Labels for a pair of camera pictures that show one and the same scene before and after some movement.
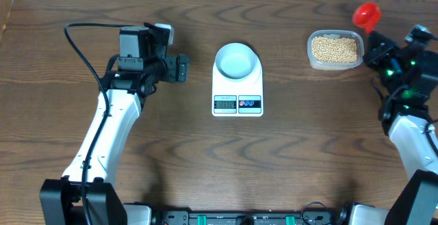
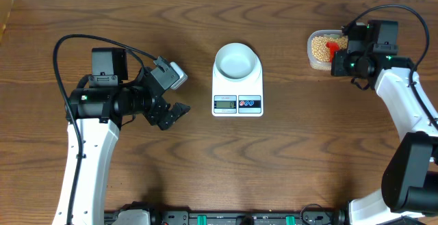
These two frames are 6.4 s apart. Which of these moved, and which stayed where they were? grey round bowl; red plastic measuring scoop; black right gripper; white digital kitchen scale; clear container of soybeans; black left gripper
Moved: red plastic measuring scoop; black left gripper; black right gripper
Stayed: grey round bowl; clear container of soybeans; white digital kitchen scale
